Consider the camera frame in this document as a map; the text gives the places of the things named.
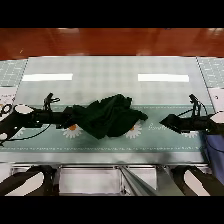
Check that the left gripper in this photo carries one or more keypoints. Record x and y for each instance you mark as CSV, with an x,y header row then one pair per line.
x,y
64,119

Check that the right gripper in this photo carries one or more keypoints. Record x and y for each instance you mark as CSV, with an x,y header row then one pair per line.
x,y
174,122

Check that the dark green garment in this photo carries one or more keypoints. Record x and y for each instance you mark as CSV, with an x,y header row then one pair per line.
x,y
108,116

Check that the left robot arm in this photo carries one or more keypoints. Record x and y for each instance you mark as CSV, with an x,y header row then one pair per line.
x,y
23,117

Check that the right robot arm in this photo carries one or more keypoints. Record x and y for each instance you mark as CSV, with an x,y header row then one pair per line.
x,y
204,123

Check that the blue garment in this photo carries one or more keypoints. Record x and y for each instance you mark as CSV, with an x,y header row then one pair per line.
x,y
215,154

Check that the silver frame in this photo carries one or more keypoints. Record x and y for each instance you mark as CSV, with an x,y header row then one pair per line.
x,y
110,178

